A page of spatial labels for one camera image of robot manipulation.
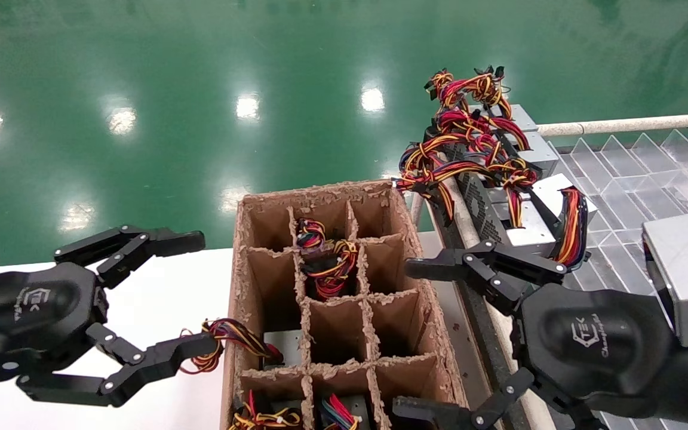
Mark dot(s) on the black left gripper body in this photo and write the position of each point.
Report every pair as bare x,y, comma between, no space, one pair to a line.
27,310

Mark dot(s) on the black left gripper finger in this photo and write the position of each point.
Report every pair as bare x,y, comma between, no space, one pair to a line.
165,358
135,240

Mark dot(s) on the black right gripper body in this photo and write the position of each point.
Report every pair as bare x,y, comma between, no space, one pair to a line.
595,346

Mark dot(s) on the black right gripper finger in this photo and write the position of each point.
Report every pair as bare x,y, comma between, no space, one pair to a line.
499,266
439,415

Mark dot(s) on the brown cardboard divider box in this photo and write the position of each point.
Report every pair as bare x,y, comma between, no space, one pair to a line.
332,325

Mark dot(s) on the clear acrylic divider tray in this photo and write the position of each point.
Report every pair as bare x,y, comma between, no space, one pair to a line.
619,179

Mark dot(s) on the white padded rail pipe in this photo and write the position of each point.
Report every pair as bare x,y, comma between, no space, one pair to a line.
466,224
619,125

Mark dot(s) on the black rack base frame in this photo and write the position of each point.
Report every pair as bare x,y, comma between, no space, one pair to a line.
478,325

